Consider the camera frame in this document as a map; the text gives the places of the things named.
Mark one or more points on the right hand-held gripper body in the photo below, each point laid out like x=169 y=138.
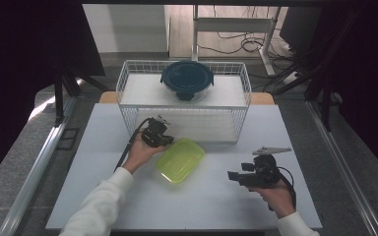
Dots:
x=262 y=173

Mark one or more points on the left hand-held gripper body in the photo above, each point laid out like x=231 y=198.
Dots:
x=154 y=131

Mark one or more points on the dark blue round lidded container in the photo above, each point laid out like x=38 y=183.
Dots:
x=187 y=77

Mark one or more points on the person's left hand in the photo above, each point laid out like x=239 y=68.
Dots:
x=139 y=155

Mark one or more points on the person's right hand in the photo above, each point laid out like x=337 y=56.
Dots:
x=277 y=200

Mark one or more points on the wooden table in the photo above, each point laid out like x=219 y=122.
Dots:
x=106 y=97

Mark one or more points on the black metal stand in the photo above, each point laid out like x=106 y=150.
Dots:
x=59 y=98

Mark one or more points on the black curtain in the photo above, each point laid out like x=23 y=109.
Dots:
x=367 y=82
x=19 y=65

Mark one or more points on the silver metal rail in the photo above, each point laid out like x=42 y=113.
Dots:
x=32 y=170
x=341 y=157

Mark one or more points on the white metal desk frame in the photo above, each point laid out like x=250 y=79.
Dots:
x=233 y=24

